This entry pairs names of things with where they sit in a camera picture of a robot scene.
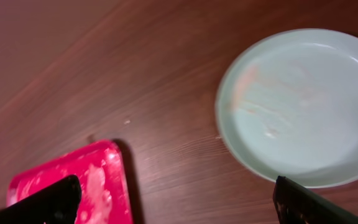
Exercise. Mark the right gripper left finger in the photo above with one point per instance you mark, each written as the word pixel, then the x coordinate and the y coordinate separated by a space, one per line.
pixel 58 203

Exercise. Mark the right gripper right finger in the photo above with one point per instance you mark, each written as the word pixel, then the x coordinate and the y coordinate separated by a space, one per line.
pixel 296 204

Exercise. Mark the light blue plate bottom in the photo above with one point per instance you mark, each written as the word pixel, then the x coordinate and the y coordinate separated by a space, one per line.
pixel 288 106

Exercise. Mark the red plastic tray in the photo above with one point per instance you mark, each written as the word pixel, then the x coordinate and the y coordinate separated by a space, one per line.
pixel 100 170

